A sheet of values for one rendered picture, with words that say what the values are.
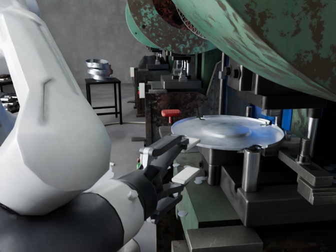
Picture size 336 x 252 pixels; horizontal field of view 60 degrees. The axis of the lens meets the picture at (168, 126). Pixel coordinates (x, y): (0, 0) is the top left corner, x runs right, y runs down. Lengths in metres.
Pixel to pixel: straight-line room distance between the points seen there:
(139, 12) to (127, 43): 5.29
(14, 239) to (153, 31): 1.81
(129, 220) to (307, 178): 0.40
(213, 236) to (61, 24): 7.10
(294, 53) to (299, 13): 0.03
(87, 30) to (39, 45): 7.01
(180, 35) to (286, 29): 1.79
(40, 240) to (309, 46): 0.31
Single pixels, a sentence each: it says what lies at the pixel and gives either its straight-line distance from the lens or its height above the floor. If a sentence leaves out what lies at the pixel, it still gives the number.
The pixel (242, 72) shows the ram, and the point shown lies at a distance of 0.72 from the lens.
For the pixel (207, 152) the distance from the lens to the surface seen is 0.77.
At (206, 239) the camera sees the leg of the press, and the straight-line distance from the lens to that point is 0.61.
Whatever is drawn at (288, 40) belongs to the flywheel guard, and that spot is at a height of 1.01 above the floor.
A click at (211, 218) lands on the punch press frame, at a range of 0.66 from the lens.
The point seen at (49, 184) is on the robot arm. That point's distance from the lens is 0.28.
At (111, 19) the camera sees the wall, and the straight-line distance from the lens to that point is 7.34.
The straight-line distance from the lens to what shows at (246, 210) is 0.63.
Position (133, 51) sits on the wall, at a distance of 7.32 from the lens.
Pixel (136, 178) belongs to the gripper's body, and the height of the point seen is 0.82.
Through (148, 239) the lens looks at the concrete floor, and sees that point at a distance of 1.66.
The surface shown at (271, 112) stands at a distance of 0.79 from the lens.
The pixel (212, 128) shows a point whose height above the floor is 0.79.
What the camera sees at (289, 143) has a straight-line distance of 0.78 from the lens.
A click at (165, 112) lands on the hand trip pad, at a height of 0.76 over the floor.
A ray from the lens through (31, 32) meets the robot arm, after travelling 0.39.
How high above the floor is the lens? 1.01
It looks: 16 degrees down
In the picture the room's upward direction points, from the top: straight up
